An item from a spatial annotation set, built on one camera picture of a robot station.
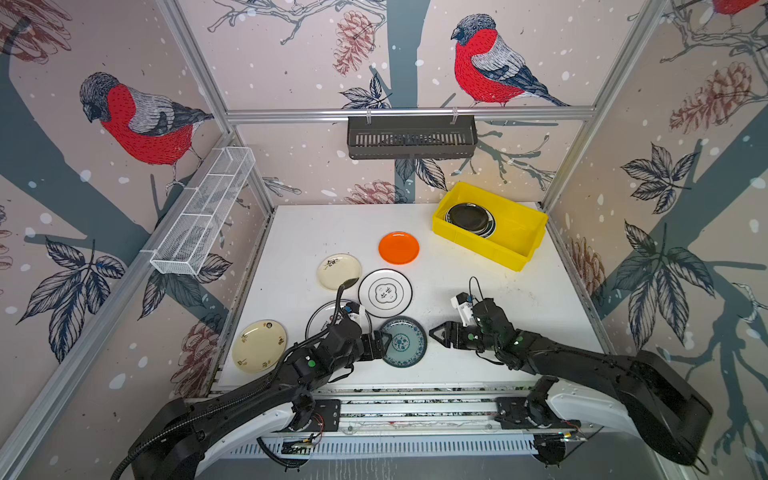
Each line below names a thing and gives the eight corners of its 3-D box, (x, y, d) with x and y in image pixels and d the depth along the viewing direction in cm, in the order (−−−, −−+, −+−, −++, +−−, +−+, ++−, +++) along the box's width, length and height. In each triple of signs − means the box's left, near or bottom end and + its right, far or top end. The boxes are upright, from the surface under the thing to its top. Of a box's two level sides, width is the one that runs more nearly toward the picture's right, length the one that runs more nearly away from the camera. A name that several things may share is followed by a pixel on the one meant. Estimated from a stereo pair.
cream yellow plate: (226, 372, 83) (223, 370, 81) (243, 322, 93) (240, 319, 91) (280, 372, 83) (278, 370, 81) (291, 322, 93) (290, 319, 91)
